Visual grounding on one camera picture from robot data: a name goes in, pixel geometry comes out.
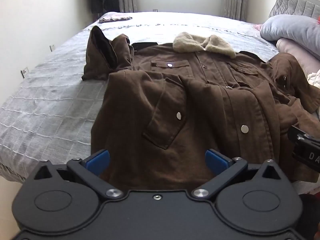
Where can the white quilted cloth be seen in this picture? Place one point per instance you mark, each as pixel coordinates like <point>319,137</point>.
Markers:
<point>315,80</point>

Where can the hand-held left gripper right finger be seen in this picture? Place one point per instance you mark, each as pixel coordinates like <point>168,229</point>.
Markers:
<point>217,160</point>

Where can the folded pinkish grey cloth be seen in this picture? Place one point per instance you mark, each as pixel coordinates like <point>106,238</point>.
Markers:
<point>115,18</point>

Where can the light blue pillow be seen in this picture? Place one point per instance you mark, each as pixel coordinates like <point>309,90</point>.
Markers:
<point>292,28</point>

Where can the brown coat with fleece collar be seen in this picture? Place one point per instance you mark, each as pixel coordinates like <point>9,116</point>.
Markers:
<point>200,100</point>

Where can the pale pink pillow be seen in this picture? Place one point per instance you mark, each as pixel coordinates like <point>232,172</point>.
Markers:
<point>297,52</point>

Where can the bed with grey bedspread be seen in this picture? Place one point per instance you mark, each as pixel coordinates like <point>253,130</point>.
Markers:
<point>50,100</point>

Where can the grey quilted pillow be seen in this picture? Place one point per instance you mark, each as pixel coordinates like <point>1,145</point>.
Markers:
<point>293,5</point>

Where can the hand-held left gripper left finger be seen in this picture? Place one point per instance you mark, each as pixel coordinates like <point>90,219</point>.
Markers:
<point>98,160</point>

